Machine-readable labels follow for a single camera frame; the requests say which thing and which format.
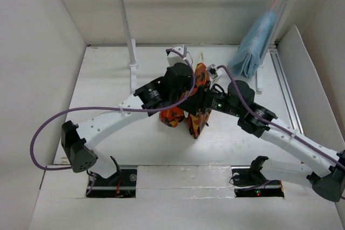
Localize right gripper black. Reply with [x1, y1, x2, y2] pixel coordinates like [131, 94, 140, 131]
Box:
[176, 80, 243, 117]

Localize orange camouflage trousers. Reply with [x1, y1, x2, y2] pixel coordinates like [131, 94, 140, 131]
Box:
[159, 62, 211, 139]

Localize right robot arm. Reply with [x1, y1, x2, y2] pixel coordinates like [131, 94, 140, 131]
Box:
[179, 80, 344, 202]

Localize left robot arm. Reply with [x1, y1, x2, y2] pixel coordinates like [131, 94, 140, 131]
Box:
[61, 62, 195, 185]

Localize light blue hanging garment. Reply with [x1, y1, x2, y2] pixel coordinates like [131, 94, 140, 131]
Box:
[228, 12, 276, 78]

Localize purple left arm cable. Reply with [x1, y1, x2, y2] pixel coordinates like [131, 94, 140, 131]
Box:
[29, 48, 196, 196]

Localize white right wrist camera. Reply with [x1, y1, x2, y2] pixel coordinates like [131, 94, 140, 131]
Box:
[206, 64, 222, 88]

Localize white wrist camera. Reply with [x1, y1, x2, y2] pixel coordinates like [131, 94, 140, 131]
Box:
[165, 44, 187, 67]
[206, 64, 222, 88]

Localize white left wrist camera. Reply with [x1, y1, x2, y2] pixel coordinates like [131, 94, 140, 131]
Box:
[165, 44, 187, 67]

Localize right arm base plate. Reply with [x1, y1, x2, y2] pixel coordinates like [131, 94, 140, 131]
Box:
[229, 166, 285, 198]

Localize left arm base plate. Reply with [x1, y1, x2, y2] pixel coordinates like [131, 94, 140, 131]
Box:
[86, 166, 137, 198]

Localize red wire hanger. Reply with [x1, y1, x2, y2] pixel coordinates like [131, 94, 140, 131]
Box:
[255, 0, 278, 52]

